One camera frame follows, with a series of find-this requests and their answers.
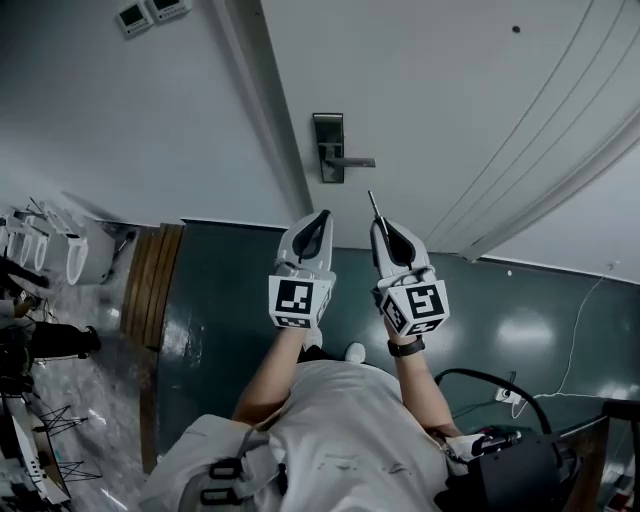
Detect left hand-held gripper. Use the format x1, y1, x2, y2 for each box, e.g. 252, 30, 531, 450
268, 209, 338, 331

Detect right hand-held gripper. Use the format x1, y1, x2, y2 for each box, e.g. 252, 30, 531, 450
369, 220, 451, 338

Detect thin key rod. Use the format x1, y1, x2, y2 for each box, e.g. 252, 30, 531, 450
367, 189, 387, 226

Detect person's right forearm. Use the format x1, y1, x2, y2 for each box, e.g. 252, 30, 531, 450
387, 334, 464, 439

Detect person's left forearm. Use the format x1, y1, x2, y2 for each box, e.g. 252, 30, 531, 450
232, 327, 311, 429

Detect black door lock plate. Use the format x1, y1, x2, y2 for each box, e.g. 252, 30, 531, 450
312, 112, 346, 185

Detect white door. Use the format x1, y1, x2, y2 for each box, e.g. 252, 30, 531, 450
259, 0, 640, 262

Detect black wristwatch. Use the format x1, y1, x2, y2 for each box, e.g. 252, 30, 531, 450
387, 335, 427, 358

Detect wooden plank ramp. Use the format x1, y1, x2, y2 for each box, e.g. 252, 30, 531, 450
118, 222, 186, 475

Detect white power strip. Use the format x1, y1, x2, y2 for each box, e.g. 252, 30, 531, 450
494, 384, 527, 405

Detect person's white shirt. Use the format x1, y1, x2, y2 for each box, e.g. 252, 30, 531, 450
138, 358, 469, 512

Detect black equipment box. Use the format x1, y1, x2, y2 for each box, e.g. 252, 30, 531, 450
433, 428, 584, 512

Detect brown wooden furniture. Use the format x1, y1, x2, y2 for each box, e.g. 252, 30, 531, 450
558, 398, 640, 512

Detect black door lever handle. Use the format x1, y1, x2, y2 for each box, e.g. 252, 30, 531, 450
319, 144, 377, 169

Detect thick black cable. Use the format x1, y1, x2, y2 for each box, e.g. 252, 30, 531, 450
433, 367, 555, 436

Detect white power cable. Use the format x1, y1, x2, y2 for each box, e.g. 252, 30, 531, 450
510, 262, 621, 420

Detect white harness strap pad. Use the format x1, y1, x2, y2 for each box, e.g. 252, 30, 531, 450
442, 432, 489, 464

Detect grey harness strap with buckles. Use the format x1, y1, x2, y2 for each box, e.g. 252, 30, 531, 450
199, 427, 289, 506

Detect white wall thermostat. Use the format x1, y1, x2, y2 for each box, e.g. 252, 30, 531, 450
143, 0, 194, 24
116, 1, 155, 40

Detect white table wire legs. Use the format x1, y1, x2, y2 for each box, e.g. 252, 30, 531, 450
0, 399, 103, 507

